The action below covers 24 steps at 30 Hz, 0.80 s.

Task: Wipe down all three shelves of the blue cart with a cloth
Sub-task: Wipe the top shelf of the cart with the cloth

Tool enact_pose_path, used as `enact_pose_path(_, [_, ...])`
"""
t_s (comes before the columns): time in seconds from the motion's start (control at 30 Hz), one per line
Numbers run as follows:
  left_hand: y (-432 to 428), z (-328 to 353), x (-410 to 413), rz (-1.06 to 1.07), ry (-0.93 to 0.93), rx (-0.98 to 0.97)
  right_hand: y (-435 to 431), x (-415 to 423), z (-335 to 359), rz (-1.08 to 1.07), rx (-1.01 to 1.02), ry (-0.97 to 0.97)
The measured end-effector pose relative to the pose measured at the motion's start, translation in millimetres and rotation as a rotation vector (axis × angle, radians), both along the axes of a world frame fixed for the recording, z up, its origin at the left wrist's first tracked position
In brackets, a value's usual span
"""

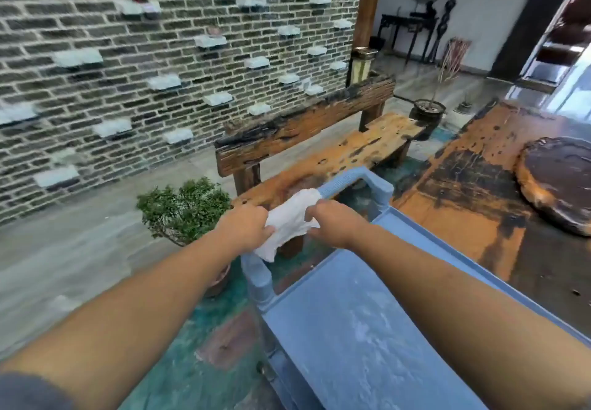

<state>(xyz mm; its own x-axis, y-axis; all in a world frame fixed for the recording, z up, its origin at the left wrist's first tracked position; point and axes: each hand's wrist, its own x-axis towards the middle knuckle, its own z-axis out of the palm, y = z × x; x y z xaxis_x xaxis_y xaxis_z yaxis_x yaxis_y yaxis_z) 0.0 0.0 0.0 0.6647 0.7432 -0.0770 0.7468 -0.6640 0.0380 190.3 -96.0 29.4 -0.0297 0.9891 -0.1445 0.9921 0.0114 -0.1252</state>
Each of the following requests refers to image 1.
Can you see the dark twisted sculpture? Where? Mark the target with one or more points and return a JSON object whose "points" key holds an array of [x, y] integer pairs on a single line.
{"points": [[447, 12]]}

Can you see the person's left forearm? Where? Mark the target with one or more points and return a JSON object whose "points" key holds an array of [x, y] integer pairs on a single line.
{"points": [[138, 312]]}

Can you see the person's right hand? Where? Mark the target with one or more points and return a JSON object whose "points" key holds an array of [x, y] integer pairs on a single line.
{"points": [[339, 225]]}

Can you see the potted green shrub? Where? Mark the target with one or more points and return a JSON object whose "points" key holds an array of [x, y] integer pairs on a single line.
{"points": [[184, 211]]}

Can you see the white cleaning cloth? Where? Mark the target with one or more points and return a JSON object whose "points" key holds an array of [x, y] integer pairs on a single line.
{"points": [[288, 220]]}

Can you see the person's right forearm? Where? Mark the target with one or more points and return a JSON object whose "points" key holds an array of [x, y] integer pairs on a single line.
{"points": [[461, 312]]}

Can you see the dark wooden staircase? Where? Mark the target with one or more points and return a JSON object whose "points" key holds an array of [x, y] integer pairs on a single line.
{"points": [[558, 49]]}

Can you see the black plant pot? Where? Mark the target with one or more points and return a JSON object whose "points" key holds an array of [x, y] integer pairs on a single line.
{"points": [[427, 116]]}

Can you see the small lantern box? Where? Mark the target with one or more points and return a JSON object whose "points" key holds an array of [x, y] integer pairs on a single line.
{"points": [[363, 65]]}

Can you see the blue plastic cart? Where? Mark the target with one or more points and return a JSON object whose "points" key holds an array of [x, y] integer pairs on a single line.
{"points": [[351, 331]]}

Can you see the rustic wooden table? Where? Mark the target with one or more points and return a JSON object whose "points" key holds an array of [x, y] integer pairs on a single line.
{"points": [[461, 202]]}

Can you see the red vase with twigs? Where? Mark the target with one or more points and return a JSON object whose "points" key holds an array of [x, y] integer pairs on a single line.
{"points": [[457, 54]]}

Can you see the person's left hand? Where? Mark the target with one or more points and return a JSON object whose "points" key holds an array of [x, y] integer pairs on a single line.
{"points": [[244, 229]]}

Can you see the brown wooden pillar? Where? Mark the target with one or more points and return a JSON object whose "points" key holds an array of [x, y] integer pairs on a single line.
{"points": [[369, 3]]}

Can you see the rustic wooden bench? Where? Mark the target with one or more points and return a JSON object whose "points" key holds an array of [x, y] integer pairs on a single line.
{"points": [[323, 155]]}

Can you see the dark console table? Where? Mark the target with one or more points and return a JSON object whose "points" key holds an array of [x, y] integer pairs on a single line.
{"points": [[408, 22]]}

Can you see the gray shirt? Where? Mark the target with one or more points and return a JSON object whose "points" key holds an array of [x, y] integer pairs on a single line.
{"points": [[27, 393]]}

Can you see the dark wooden slab tray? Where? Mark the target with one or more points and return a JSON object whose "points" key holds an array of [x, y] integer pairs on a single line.
{"points": [[558, 179]]}

